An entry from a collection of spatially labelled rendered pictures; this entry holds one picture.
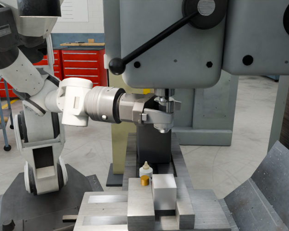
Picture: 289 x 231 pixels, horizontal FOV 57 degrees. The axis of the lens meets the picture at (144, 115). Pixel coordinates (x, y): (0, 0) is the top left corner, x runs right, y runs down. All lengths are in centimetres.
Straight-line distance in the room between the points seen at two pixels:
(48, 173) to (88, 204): 69
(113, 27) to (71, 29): 931
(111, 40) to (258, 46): 28
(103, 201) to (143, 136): 34
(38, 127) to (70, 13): 880
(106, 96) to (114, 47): 12
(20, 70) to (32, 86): 7
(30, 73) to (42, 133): 40
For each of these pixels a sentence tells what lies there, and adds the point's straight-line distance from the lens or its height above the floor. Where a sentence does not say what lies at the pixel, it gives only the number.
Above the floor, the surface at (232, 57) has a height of 137.
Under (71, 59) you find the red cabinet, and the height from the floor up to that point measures 83.
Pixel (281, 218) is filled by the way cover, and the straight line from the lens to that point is 79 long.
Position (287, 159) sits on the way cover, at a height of 107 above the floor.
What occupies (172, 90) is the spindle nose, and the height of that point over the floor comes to 129.
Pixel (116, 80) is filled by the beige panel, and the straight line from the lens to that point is 235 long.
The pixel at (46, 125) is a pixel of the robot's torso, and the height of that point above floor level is 103.
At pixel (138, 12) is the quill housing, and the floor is 145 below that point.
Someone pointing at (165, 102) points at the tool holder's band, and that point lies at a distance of 58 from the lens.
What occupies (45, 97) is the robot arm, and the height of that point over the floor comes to 121.
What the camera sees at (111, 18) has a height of 144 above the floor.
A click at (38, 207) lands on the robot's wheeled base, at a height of 57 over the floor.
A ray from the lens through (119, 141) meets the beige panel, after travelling 253.
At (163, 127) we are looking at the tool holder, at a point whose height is 121.
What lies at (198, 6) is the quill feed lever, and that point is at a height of 146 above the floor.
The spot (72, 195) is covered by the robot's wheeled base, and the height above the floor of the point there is 57.
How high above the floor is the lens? 143
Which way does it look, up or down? 19 degrees down
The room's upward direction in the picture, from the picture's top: straight up
